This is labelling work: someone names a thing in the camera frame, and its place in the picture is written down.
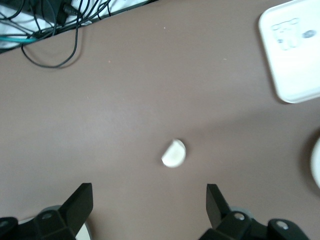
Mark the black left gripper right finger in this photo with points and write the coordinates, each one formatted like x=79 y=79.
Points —
x=232 y=227

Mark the cream rabbit print tray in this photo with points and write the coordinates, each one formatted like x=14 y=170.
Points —
x=300 y=70

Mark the brown table mat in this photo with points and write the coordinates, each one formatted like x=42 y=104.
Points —
x=125 y=100

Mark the black power adapter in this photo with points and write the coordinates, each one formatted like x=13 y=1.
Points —
x=62 y=15

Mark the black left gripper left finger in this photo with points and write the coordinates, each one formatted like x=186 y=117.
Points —
x=57 y=222

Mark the white steamed bun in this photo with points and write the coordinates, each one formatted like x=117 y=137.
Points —
x=173 y=153

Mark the white round plate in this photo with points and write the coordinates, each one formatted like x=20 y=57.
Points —
x=317 y=162

